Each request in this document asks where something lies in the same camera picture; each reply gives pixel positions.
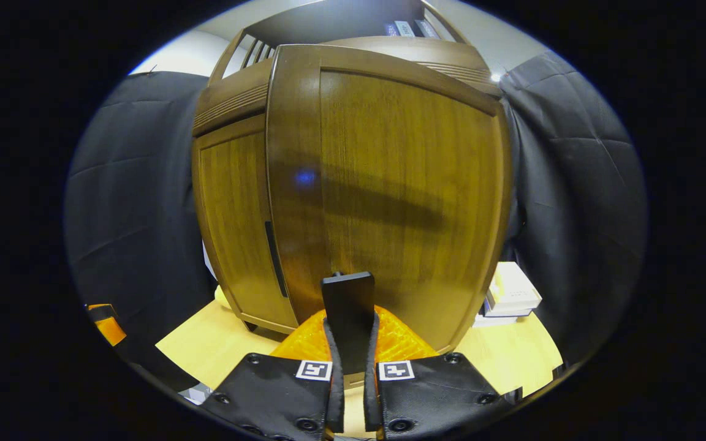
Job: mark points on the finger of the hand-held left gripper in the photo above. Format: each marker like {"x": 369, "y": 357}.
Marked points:
{"x": 111, "y": 331}

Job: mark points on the wooden double-door shoe cabinet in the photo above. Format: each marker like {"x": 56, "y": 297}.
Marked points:
{"x": 328, "y": 21}

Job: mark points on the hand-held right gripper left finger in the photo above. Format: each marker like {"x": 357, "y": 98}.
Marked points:
{"x": 334, "y": 392}

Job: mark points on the grey book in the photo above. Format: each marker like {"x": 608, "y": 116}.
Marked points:
{"x": 404, "y": 28}

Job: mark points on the wooden shoe cabinet door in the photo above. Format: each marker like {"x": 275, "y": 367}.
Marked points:
{"x": 402, "y": 153}
{"x": 233, "y": 214}

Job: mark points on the white book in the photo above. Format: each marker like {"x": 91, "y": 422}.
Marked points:
{"x": 506, "y": 311}

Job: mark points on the cream cover book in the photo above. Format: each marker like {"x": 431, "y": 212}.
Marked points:
{"x": 515, "y": 285}

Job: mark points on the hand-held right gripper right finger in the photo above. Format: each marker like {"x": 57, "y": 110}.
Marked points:
{"x": 371, "y": 392}

